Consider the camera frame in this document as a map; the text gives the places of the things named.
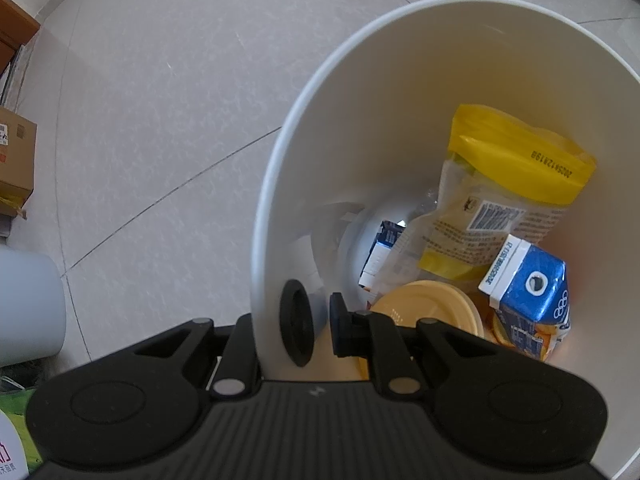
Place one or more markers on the pale grey rounded object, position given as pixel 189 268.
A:
pixel 30 310

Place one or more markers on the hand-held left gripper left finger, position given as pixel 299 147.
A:
pixel 240 350

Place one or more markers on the cardboard box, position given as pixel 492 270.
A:
pixel 17 160

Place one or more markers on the blue white milk carton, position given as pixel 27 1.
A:
pixel 382 255
pixel 535 285

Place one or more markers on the white trash bin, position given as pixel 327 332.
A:
pixel 400 110

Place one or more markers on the printed white green package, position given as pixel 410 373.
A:
pixel 15 410

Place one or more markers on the yellow clear bread bag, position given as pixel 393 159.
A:
pixel 500 210

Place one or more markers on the wooden cabinet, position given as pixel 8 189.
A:
pixel 15 25

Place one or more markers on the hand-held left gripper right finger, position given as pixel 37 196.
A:
pixel 340 330

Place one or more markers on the beige milk tea cup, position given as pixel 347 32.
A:
pixel 425 305

